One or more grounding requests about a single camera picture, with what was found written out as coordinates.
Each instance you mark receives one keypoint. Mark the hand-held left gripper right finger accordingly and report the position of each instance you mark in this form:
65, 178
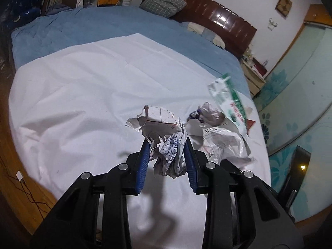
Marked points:
190, 166

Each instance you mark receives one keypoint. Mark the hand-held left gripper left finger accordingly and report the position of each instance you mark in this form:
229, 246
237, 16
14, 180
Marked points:
144, 166

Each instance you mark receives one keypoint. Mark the clear plastic mask bag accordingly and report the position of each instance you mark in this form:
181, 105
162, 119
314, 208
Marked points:
223, 140

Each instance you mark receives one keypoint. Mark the white printed paper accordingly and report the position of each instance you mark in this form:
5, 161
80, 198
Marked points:
160, 124

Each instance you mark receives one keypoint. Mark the small dark blue wrapper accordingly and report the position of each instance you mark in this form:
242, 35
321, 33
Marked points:
194, 114

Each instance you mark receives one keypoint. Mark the grey paper ball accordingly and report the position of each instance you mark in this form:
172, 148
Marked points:
212, 116

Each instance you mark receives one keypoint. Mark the green white plastic package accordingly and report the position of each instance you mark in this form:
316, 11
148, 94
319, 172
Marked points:
228, 103

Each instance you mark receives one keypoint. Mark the floral glass wardrobe door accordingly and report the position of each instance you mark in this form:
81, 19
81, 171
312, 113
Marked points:
298, 96

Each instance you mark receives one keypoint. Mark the white bed sheet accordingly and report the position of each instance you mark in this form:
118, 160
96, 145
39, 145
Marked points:
90, 96

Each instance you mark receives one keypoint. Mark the cream nightstand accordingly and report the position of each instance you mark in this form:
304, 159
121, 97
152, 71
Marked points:
255, 79

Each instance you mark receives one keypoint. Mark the red box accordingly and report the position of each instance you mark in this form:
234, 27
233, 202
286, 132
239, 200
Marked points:
260, 70

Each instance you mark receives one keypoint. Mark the white power adapter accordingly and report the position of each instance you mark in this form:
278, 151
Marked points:
20, 176

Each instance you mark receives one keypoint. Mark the patchwork pillow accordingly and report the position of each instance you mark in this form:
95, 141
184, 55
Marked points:
205, 33

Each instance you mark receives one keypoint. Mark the blue bed sheet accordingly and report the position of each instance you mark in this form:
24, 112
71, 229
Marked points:
90, 26

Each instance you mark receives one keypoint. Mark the dark red wooden headboard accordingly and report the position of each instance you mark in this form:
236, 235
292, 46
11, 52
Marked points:
220, 15

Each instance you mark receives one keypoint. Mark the grey checked folded blanket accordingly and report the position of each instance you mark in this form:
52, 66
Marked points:
163, 4

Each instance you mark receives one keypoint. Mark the dark blue moon-print cloth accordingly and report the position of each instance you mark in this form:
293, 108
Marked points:
23, 2

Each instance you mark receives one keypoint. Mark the white deer wall hook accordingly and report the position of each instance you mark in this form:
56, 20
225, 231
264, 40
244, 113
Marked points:
272, 24

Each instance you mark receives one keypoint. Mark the brown framed wall picture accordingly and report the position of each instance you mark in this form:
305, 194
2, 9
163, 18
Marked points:
284, 5

